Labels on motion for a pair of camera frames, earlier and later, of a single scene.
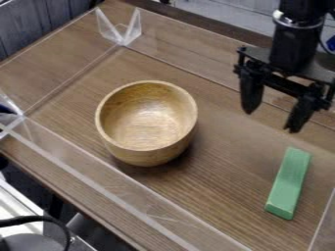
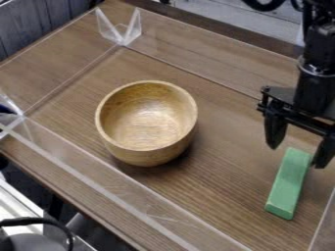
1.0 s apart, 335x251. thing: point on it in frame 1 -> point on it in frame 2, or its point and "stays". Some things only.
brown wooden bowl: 146,120 stays
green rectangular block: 287,192 stays
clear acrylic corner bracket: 111,31 stays
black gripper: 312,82 -> 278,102
